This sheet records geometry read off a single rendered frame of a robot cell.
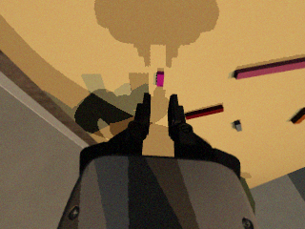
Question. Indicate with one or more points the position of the dark red rod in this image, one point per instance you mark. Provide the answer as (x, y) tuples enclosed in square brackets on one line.
[(203, 112)]

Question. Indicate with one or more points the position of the grey rod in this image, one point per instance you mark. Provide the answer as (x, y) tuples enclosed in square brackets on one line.
[(237, 125)]

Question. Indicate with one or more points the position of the orange-brown rectangular block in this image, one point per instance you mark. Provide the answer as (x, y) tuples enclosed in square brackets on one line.
[(299, 117)]

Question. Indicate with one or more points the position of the pink rod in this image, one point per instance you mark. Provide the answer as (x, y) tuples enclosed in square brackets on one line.
[(277, 67)]

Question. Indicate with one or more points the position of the magenta rod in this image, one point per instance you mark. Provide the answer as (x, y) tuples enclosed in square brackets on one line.
[(160, 79)]

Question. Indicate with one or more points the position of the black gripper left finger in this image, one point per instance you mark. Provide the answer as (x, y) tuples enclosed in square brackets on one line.
[(130, 141)]

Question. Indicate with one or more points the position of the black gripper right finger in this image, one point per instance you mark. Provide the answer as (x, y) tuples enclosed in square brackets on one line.
[(188, 144)]

